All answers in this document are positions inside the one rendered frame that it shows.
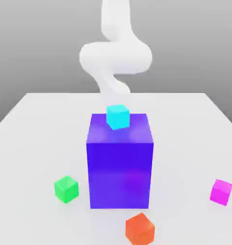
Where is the small cyan cube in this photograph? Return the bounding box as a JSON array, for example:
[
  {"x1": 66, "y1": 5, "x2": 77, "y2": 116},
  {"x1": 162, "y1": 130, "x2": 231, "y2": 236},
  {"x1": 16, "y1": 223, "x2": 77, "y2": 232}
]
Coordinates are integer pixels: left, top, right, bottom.
[{"x1": 106, "y1": 104, "x2": 130, "y2": 131}]

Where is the small green cube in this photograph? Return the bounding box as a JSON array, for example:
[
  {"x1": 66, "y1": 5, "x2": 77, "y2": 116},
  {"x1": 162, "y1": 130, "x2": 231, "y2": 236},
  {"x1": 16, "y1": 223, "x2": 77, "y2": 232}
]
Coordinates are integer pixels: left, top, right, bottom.
[{"x1": 54, "y1": 175, "x2": 79, "y2": 204}]

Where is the small orange cube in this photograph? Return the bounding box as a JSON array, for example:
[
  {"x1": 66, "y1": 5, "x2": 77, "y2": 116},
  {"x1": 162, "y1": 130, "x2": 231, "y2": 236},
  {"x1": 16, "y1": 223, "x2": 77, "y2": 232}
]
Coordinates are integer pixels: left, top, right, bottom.
[{"x1": 125, "y1": 212, "x2": 155, "y2": 245}]

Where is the small magenta cube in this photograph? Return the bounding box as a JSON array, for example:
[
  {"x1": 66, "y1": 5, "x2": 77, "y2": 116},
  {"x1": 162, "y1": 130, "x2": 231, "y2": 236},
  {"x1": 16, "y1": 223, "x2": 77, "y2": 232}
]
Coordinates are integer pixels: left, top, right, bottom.
[{"x1": 210, "y1": 178, "x2": 232, "y2": 207}]

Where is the large purple box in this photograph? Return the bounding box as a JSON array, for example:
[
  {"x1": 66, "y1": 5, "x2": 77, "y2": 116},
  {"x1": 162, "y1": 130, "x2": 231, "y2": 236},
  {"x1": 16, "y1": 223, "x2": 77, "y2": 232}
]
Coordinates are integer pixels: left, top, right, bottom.
[{"x1": 86, "y1": 113, "x2": 154, "y2": 210}]

